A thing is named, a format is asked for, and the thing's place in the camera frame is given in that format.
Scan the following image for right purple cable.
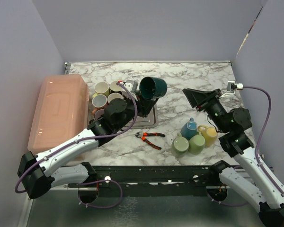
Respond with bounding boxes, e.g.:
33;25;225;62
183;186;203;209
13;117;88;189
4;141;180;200
207;86;284;207

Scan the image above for green tilted mug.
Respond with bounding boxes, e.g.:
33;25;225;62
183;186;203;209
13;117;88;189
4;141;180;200
188;133;205;155

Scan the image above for dark teal mug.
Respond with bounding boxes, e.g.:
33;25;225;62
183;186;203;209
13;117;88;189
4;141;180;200
139;77;167;99

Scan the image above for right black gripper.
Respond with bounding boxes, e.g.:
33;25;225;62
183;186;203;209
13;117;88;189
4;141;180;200
183;87;229;133

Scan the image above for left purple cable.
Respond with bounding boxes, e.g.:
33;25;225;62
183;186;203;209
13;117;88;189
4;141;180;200
15;81;138;209

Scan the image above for pink plastic storage box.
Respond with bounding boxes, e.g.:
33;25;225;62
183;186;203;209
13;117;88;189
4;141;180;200
27;74;89;155

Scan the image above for yellow mug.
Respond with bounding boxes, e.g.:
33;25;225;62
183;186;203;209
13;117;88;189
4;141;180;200
198;125;218;147

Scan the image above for pale green upright mug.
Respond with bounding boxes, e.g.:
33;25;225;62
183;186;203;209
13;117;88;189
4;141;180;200
171;137;189;156

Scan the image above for yellow-green faceted mug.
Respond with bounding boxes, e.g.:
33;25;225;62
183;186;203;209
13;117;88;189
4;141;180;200
92;81;110;98

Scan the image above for blue mug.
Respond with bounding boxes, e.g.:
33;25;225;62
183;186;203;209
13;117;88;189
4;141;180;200
180;118;197;140

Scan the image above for orange black pliers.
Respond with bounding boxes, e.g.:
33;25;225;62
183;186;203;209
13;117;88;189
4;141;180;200
135;132;166;150

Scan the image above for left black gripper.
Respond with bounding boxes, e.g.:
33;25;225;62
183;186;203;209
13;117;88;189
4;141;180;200
115;93;156;131

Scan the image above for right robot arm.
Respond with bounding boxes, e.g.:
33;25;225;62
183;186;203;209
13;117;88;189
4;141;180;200
182;88;284;227

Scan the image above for black glossy mug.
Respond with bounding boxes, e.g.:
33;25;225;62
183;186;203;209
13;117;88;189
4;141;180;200
109;80;123;94

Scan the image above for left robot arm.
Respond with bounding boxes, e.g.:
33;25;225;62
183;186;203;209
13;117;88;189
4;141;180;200
15;95;157;199

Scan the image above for light pink mug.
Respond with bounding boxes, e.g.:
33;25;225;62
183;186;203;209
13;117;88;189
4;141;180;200
107;92;123;103

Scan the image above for salmon pink mug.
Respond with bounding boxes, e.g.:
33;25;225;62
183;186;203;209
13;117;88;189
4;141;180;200
92;94;108;115

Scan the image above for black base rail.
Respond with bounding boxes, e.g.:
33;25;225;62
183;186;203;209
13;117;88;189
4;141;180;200
67;166;222;197

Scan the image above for silver metal tray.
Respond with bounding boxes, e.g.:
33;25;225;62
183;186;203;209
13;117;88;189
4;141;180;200
132;105;158;129

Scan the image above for purple cable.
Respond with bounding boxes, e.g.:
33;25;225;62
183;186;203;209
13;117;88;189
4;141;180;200
207;86;284;207
15;81;138;209

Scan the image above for lilac wavy-pattern mug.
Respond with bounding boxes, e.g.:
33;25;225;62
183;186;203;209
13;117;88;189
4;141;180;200
94;109;104;120

